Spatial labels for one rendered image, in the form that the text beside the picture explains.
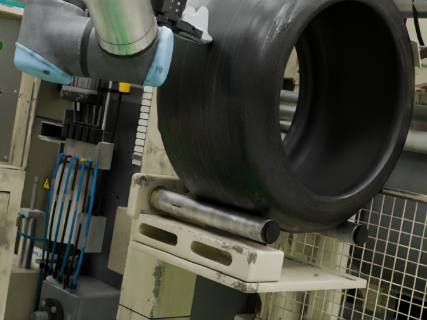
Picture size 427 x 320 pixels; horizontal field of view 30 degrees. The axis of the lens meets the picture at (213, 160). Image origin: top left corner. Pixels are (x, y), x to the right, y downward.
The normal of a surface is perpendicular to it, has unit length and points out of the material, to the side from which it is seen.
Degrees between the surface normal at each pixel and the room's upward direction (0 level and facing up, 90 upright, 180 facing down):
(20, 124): 90
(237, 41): 77
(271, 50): 88
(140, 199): 90
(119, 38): 148
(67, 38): 84
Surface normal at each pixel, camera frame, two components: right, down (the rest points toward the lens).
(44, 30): -0.13, -0.14
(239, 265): -0.72, -0.08
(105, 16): -0.27, 0.87
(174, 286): 0.67, 0.15
